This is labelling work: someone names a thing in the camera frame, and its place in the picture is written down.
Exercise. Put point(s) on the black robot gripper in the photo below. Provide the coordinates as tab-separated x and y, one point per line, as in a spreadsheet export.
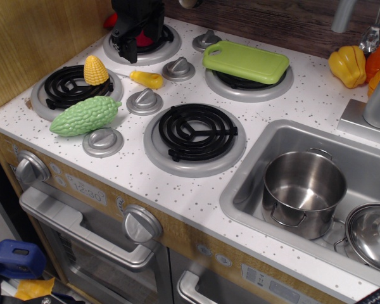
133	17

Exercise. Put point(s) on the green plastic cutting board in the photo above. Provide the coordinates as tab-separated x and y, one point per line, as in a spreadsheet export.
245	62

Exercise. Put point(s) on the red toy vegetable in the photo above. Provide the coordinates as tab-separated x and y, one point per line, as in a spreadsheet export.
142	40

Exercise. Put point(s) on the black rear left burner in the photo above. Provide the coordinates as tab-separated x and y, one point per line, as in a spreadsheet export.
166	36

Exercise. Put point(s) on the black burner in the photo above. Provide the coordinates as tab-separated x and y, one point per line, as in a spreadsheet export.
244	84
166	36
196	132
67	86

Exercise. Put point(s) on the grey stove knob upper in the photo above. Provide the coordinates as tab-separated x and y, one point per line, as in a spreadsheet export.
178	70

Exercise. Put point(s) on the grey stove knob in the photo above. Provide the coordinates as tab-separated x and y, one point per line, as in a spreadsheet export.
203	41
146	102
103	142
178	70

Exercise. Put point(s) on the yellow toy corn cob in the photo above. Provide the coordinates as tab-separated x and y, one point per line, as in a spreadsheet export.
95	73

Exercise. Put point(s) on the grey stove knob rear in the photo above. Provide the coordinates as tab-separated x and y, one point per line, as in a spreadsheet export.
203	41

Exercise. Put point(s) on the grey stove knob middle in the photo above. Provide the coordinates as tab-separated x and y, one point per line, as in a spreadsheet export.
146	102

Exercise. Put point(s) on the green toy bitter gourd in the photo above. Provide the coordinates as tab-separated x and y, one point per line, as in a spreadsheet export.
85	116

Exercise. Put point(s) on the black front left burner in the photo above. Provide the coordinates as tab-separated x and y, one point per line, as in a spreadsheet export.
67	86

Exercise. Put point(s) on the black rear right burner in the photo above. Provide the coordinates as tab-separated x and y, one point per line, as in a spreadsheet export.
244	84

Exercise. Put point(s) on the black front right burner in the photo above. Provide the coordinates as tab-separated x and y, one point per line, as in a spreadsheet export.
196	132

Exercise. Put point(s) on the grey stove knob front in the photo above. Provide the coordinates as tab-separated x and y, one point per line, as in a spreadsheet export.
103	142

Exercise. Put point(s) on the grey oven dial left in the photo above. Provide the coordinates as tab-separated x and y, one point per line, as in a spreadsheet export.
31	168

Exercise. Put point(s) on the grey oven dial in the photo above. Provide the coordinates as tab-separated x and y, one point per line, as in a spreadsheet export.
139	225
31	168

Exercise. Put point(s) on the grey oven dial right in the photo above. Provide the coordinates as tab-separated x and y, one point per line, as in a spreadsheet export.
139	225

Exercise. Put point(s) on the silver toy faucet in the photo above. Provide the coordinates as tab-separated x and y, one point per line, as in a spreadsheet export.
343	15

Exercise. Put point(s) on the yellow toy bell pepper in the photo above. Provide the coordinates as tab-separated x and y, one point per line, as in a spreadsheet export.
348	65

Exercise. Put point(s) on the orange toy carrot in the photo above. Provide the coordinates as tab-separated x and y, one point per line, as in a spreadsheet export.
372	65

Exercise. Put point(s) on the orange toy pepper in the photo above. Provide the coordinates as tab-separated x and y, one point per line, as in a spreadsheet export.
373	83

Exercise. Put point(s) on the blue clamp device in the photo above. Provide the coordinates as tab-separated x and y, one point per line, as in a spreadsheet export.
21	260

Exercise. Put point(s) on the grey sink basin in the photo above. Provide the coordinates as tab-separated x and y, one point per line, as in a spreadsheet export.
360	164

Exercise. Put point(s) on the yellow tape piece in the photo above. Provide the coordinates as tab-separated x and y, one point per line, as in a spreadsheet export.
29	289

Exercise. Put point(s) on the stainless steel pot lid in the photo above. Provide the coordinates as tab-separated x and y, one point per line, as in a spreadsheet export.
362	234

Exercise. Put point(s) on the yellow handled toy knife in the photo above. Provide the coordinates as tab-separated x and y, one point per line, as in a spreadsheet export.
146	79

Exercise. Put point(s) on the grey oven door handle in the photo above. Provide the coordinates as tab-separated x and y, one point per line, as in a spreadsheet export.
69	221

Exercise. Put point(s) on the grey cabinet door handle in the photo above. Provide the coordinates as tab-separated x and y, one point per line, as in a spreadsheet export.
188	291

